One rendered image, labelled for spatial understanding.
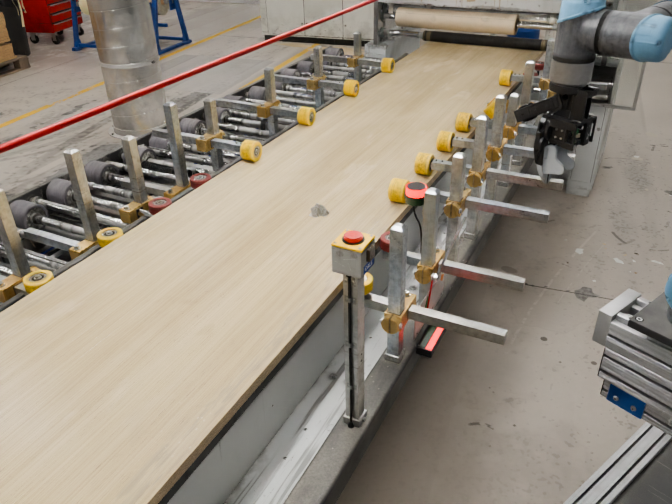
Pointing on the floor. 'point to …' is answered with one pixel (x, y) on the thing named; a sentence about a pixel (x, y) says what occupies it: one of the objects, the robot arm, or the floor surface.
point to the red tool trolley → (49, 18)
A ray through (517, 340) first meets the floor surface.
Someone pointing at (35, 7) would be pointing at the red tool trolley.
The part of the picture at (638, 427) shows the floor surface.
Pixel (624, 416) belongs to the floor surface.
